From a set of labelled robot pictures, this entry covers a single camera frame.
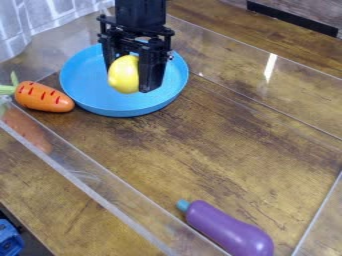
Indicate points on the purple toy eggplant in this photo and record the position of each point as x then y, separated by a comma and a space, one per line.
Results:
239, 238

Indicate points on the blue round tray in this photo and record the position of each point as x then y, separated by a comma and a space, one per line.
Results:
83, 80

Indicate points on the orange toy carrot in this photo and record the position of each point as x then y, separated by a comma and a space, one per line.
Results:
38, 96

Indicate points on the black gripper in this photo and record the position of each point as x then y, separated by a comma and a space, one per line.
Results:
138, 18

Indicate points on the clear acrylic enclosure wall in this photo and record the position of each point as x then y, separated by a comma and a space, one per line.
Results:
249, 140

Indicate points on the blue object at corner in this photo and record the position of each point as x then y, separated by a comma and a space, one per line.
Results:
11, 240

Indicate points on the white patterned curtain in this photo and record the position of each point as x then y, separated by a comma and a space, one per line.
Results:
28, 17

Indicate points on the yellow toy lemon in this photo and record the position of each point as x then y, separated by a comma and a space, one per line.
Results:
123, 77

